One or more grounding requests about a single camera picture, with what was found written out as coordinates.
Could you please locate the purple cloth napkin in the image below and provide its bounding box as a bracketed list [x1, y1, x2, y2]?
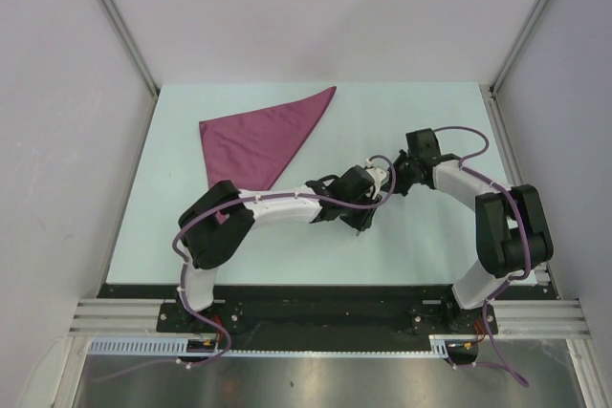
[197, 85, 338, 225]

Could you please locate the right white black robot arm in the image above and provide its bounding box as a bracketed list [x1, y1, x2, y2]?
[388, 126, 554, 333]

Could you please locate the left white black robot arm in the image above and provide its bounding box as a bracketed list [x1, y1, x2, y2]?
[172, 163, 392, 332]

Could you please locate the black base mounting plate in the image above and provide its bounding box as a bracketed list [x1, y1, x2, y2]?
[98, 285, 498, 353]

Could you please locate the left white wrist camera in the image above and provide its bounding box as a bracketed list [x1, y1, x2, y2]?
[364, 159, 389, 200]

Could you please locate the light blue cable duct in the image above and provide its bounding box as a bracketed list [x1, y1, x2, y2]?
[88, 334, 479, 357]

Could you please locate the aluminium rail frame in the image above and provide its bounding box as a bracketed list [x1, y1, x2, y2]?
[69, 299, 590, 339]

